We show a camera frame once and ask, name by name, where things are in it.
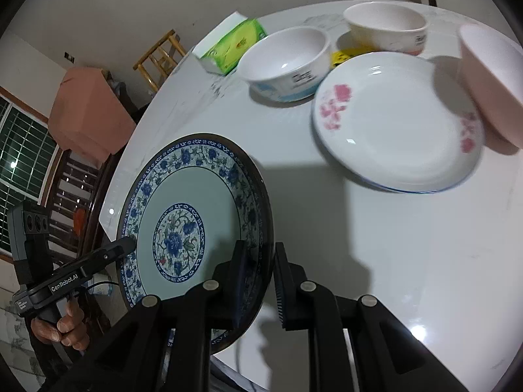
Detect blue floral plate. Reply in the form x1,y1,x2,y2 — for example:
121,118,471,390
115,134,275,354

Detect round yellow warning sticker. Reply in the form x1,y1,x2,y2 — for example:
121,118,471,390
330,47,368,68

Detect white plate with pink flowers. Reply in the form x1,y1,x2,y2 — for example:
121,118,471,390
311,51,487,194

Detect bamboo chair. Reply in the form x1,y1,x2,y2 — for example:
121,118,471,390
133,28,189,94

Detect green tissue pack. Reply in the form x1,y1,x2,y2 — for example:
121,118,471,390
191,12,268,76

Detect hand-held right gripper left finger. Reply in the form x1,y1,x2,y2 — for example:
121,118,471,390
41,240,262,392

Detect cream bowl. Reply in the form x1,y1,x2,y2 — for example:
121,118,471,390
342,1,430,56

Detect pink bowl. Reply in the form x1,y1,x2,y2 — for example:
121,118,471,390
458,24,523,150

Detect person's left hand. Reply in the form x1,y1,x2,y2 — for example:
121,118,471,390
30,296,88,352

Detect white bowl with blue print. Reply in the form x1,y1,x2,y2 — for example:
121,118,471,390
237,26,331,103

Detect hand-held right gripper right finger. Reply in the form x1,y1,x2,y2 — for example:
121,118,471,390
273,242,470,392

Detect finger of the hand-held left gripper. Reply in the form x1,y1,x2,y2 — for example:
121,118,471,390
82,237,137,276

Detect barred window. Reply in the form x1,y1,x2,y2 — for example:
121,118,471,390
0,86,62,262

